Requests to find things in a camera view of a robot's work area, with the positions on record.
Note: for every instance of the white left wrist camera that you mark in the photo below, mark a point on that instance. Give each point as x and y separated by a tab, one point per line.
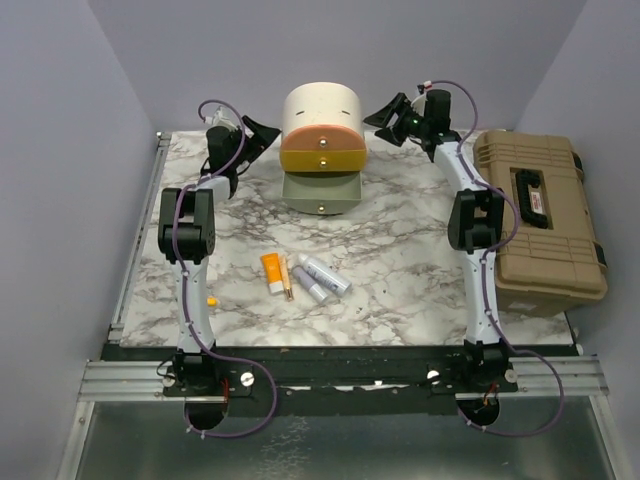
221	119

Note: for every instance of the yellow drawer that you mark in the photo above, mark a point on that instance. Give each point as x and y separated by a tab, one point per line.
323	161

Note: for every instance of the grey bottom drawer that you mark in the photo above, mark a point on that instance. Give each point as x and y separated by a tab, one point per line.
322	193

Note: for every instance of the white blue tube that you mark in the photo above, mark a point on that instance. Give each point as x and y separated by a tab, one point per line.
324	275

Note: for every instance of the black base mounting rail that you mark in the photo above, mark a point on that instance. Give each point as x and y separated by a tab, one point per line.
323	381

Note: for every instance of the cream round drawer organizer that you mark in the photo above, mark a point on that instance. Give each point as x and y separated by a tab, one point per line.
322	103

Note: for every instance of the gold cream tube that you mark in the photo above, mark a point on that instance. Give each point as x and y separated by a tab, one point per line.
286	278

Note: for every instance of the orange sunscreen tube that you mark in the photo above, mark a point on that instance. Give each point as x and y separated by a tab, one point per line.
271	265

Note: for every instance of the lavender white bottle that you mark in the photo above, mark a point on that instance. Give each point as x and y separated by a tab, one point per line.
309	285

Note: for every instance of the aluminium frame rail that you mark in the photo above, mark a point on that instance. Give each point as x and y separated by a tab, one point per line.
137	381

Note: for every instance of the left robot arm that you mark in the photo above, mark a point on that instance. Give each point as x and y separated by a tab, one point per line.
186	225

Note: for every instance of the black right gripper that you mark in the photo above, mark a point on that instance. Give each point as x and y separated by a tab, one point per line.
396	107

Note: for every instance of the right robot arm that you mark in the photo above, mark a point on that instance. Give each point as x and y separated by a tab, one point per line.
476	219

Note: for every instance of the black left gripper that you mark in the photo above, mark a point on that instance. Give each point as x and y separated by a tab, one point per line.
262	137

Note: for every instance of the tan plastic tool case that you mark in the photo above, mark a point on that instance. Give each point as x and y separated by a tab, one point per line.
554	262

